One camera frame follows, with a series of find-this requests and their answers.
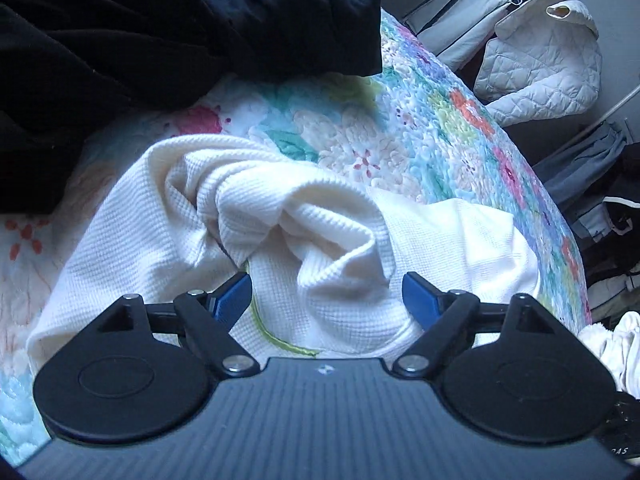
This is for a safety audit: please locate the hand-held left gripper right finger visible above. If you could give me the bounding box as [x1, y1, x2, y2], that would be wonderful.
[393, 271, 552, 376]

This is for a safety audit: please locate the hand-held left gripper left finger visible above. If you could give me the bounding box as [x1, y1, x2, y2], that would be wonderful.
[96, 272, 258, 377]

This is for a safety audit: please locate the white waffle robe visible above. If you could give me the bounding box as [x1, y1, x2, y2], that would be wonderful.
[26, 135, 543, 366]

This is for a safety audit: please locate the floral quilted bedspread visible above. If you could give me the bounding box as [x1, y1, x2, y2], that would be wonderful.
[0, 7, 593, 461]

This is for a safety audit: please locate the white crumpled cloth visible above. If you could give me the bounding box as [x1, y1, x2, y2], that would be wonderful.
[580, 310, 640, 393]

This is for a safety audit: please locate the black white trimmed garment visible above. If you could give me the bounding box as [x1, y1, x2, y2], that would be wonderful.
[585, 145, 640, 321]

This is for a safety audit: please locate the grey blue garment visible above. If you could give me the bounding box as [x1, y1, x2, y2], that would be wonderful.
[532, 120, 628, 241]

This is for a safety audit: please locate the white quilted jacket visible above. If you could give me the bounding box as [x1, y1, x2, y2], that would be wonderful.
[472, 0, 603, 128]

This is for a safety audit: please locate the pale rod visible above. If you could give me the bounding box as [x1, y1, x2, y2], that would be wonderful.
[580, 94, 640, 136]

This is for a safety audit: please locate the white fabric bag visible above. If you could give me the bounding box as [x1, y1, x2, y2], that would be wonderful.
[402, 0, 506, 71]

